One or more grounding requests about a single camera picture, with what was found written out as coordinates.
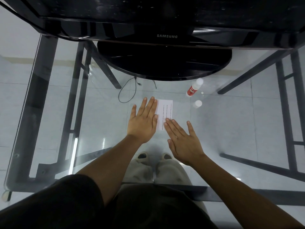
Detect black metal table frame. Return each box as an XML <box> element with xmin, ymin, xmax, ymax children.
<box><xmin>2</xmin><ymin>33</ymin><xmax>305</xmax><ymax>206</ymax></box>

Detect person's beige shoe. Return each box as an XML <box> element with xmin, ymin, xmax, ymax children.
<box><xmin>155</xmin><ymin>153</ymin><xmax>192</xmax><ymax>185</ymax></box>
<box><xmin>122</xmin><ymin>152</ymin><xmax>154</xmax><ymax>184</ymax></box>

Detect person's right forearm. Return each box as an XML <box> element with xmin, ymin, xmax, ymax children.
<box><xmin>190</xmin><ymin>154</ymin><xmax>305</xmax><ymax>229</ymax></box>

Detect person's right hand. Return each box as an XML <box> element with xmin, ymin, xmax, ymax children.
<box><xmin>164</xmin><ymin>118</ymin><xmax>206</xmax><ymax>166</ymax></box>

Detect person's left hand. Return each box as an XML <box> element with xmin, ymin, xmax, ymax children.
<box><xmin>127</xmin><ymin>96</ymin><xmax>159</xmax><ymax>144</ymax></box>

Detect person's right beige shoe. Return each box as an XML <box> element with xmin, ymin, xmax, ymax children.
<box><xmin>155</xmin><ymin>153</ymin><xmax>192</xmax><ymax>185</ymax></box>

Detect person's left beige shoe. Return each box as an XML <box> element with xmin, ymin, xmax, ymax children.
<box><xmin>122</xmin><ymin>152</ymin><xmax>154</xmax><ymax>184</ymax></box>

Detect black computer monitor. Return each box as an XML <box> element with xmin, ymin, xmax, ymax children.
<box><xmin>0</xmin><ymin>0</ymin><xmax>305</xmax><ymax>81</ymax></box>

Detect thin black looped cable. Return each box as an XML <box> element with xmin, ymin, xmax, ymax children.
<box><xmin>118</xmin><ymin>77</ymin><xmax>142</xmax><ymax>103</ymax></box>

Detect white printed paper sheet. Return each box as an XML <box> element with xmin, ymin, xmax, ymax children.
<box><xmin>156</xmin><ymin>100</ymin><xmax>173</xmax><ymax>131</ymax></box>

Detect person's black clothing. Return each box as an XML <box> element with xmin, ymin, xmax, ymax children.
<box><xmin>0</xmin><ymin>174</ymin><xmax>218</xmax><ymax>229</ymax></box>

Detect white bottle with red label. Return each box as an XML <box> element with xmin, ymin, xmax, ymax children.
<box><xmin>186</xmin><ymin>78</ymin><xmax>204</xmax><ymax>97</ymax></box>

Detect person's left forearm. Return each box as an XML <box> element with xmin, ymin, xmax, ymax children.
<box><xmin>76</xmin><ymin>134</ymin><xmax>144</xmax><ymax>207</ymax></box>

